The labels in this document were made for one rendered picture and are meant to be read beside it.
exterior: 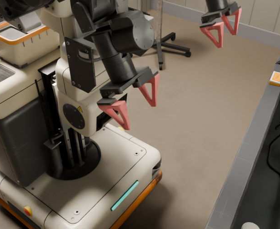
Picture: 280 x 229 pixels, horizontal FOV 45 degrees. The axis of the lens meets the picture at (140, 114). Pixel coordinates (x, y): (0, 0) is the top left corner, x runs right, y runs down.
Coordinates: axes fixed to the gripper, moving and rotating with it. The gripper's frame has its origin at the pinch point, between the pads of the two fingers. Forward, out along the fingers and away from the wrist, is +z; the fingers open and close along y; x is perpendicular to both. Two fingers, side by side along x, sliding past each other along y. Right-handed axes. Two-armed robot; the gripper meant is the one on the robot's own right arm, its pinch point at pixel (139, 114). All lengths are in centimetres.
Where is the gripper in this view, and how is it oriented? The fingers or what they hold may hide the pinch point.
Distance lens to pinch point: 73.5
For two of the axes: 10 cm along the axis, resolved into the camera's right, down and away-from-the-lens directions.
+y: 6.0, -5.3, 6.0
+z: 3.6, 8.5, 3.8
